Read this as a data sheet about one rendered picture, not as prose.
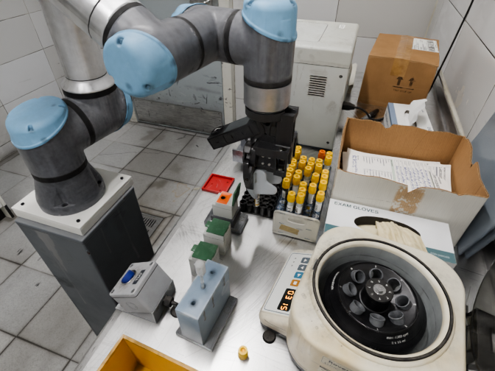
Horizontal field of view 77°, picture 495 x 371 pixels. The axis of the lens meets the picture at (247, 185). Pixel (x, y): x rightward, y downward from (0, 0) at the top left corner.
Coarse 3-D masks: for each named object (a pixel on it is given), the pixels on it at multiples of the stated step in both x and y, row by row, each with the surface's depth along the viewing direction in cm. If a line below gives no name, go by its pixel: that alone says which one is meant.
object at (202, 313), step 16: (208, 272) 51; (224, 272) 51; (192, 288) 49; (208, 288) 49; (224, 288) 53; (192, 304) 48; (208, 304) 48; (224, 304) 56; (192, 320) 46; (208, 320) 50; (224, 320) 55; (192, 336) 51; (208, 336) 52
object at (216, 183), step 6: (216, 174) 86; (210, 180) 85; (216, 180) 85; (222, 180) 85; (228, 180) 85; (204, 186) 82; (210, 186) 83; (216, 186) 83; (222, 186) 83; (228, 186) 82; (216, 192) 81
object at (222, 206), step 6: (222, 192) 70; (216, 198) 70; (222, 198) 70; (228, 198) 69; (216, 204) 68; (222, 204) 67; (228, 204) 67; (234, 204) 69; (216, 210) 69; (222, 210) 68; (228, 210) 68; (234, 210) 70; (222, 216) 70; (228, 216) 69
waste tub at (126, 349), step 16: (128, 336) 44; (112, 352) 42; (128, 352) 46; (144, 352) 44; (160, 352) 42; (112, 368) 43; (128, 368) 47; (144, 368) 49; (160, 368) 46; (176, 368) 42; (192, 368) 40
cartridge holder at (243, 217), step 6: (240, 210) 73; (210, 216) 73; (216, 216) 70; (234, 216) 70; (240, 216) 73; (246, 216) 73; (204, 222) 72; (234, 222) 70; (240, 222) 72; (234, 228) 70; (240, 228) 70
